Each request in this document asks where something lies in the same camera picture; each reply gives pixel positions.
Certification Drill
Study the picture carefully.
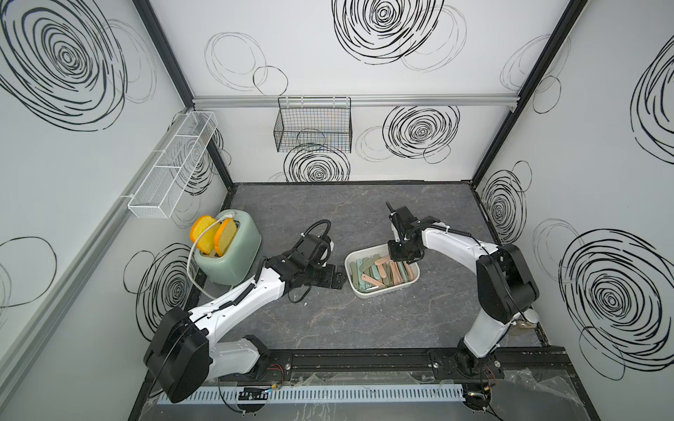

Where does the white wire shelf basket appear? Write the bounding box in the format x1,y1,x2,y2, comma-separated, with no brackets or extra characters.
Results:
127,111,218,219

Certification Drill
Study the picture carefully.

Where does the orange toast slice left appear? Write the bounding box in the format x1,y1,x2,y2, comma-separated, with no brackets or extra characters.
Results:
190,215,220,255

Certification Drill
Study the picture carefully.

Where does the orange toast slice right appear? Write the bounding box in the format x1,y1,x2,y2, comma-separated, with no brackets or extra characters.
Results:
213,218,238,257

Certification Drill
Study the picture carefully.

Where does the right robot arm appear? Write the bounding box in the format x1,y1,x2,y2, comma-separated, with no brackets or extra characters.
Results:
387,205,540,377

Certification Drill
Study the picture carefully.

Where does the black wire basket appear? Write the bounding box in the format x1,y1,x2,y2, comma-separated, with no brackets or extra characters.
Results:
273,96,353,154

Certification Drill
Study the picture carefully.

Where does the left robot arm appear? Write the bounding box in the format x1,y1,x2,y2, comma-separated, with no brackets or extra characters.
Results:
143,233,344,403

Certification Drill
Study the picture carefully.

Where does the grey slotted cable duct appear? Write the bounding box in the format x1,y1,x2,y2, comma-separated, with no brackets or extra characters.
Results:
181,384,467,405

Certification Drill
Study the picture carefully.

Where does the white toaster cable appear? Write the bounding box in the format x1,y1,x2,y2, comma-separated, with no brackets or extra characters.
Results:
186,211,236,301

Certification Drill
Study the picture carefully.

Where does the aluminium wall rail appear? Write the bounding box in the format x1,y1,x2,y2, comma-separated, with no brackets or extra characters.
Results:
0,107,191,396
193,94,520,109

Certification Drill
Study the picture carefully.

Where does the green toaster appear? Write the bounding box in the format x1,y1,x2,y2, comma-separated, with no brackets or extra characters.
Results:
190,210,263,286

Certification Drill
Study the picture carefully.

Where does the glass spice jar silver cap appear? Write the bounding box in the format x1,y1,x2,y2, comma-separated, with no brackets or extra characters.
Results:
508,308,540,336

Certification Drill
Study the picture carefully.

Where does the aluminium wall rail left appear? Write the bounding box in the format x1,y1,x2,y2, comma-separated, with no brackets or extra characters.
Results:
0,107,191,396

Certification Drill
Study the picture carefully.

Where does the aluminium wall rail back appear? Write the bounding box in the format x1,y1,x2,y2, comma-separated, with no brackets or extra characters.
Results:
193,94,520,109

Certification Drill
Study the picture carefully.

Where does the orange toast slice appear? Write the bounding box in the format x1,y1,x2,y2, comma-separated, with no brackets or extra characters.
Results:
190,215,220,255
213,218,238,257

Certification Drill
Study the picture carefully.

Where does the pink folding fruit knife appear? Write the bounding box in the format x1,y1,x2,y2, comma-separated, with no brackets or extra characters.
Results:
375,255,391,266

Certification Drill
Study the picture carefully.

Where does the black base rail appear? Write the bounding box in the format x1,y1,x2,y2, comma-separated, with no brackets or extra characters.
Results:
218,347,571,382

